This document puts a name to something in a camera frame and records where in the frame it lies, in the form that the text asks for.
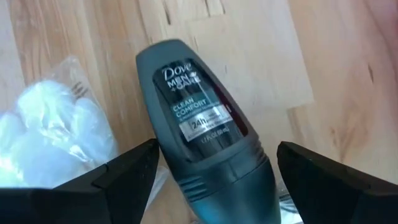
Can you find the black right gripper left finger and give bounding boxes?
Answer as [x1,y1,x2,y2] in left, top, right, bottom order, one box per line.
[0,139,160,224]

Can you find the cotton pads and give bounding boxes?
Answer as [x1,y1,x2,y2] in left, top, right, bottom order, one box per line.
[0,55,169,212]

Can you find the grey Dove roll-on deodorant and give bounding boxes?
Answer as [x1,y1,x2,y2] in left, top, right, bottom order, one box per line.
[135,39,282,224]

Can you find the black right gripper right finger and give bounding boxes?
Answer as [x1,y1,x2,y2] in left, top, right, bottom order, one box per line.
[277,141,398,224]

